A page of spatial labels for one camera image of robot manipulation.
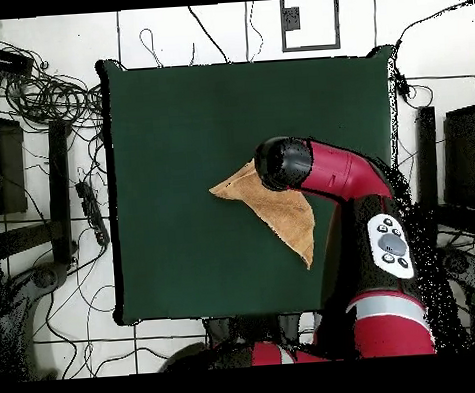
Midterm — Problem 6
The small grey square plate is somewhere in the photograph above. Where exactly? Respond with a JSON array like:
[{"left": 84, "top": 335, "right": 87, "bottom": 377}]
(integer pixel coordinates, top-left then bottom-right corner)
[{"left": 281, "top": 5, "right": 302, "bottom": 32}]

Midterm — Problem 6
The black cable tangle with plug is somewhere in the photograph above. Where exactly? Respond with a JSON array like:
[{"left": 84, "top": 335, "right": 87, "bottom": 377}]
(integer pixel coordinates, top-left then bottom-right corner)
[{"left": 385, "top": 71, "right": 443, "bottom": 200}]

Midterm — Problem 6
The dark flat panel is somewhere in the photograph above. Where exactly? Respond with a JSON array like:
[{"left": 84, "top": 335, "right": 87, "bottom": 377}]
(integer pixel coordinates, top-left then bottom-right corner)
[
  {"left": 0, "top": 114, "right": 29, "bottom": 216},
  {"left": 439, "top": 103, "right": 475, "bottom": 213}
]

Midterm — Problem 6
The grey rectangular floor frame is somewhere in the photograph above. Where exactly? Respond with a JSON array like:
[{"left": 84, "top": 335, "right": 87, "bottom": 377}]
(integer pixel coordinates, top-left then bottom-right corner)
[{"left": 279, "top": 0, "right": 342, "bottom": 54}]

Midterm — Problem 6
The black power strip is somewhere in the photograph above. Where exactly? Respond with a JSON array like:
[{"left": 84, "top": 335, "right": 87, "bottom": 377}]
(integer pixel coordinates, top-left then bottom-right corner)
[{"left": 74, "top": 178, "right": 111, "bottom": 248}]

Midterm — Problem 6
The black pedestal post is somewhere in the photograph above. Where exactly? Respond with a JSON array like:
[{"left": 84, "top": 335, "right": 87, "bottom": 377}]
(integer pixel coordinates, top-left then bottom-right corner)
[
  {"left": 204, "top": 317, "right": 232, "bottom": 348},
  {"left": 277, "top": 313, "right": 302, "bottom": 345}
]

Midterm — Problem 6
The tangled black cable coil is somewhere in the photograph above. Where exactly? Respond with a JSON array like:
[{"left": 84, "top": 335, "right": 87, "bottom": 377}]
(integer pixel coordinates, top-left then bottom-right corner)
[{"left": 0, "top": 24, "right": 106, "bottom": 136}]

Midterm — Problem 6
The grey stand foot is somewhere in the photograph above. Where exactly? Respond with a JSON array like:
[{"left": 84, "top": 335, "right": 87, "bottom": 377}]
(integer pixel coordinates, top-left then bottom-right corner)
[
  {"left": 440, "top": 245, "right": 475, "bottom": 291},
  {"left": 0, "top": 260, "right": 77, "bottom": 382}
]

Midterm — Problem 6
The dark green table cloth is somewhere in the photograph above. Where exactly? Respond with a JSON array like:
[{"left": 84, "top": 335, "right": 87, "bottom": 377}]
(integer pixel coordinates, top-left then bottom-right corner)
[{"left": 98, "top": 41, "right": 410, "bottom": 328}]

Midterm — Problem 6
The tan terry towel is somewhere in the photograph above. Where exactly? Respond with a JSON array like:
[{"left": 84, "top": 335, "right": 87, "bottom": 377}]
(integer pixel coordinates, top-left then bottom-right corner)
[{"left": 206, "top": 154, "right": 319, "bottom": 276}]

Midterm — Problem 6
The black rectangular box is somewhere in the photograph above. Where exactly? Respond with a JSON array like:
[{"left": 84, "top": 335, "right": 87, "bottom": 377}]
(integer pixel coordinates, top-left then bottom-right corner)
[{"left": 0, "top": 43, "right": 36, "bottom": 78}]

